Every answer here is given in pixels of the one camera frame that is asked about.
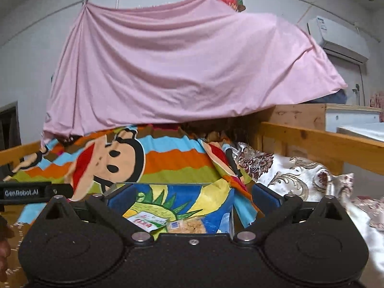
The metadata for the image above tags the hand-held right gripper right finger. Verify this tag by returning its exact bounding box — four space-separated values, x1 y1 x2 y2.
234 183 346 243

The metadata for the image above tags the white cabinet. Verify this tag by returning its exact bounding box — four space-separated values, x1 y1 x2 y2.
325 103 383 133

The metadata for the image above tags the white board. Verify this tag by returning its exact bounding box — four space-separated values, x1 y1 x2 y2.
336 122 384 142

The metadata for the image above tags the white snack packet red label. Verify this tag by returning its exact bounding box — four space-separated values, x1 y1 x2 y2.
123 210 168 233

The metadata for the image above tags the red floral cloth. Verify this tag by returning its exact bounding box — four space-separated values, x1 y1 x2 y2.
216 0 246 13

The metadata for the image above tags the wooden cabinet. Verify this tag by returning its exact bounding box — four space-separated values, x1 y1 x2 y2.
255 103 327 132

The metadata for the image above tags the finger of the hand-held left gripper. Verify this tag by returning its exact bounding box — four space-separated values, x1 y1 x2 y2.
49 184 75 200

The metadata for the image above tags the clear cracker packet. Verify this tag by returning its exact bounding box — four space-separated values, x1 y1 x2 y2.
166 216 207 234

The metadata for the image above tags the white air conditioner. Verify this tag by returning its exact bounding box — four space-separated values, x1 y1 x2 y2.
306 16 370 64

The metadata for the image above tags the dark door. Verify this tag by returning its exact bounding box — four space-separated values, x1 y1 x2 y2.
0 102 22 153

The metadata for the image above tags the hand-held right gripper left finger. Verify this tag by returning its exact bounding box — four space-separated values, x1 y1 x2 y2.
42 185 154 243

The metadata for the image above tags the pink bed sheet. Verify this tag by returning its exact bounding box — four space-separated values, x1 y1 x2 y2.
42 0 348 147

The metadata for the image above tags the cartoon monkey striped blanket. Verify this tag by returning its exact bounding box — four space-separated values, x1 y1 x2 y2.
0 124 264 288

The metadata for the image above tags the dark blue cloth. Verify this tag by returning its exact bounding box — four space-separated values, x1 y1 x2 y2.
307 88 348 105

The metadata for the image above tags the person's left hand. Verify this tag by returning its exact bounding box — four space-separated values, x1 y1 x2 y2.
0 216 15 276

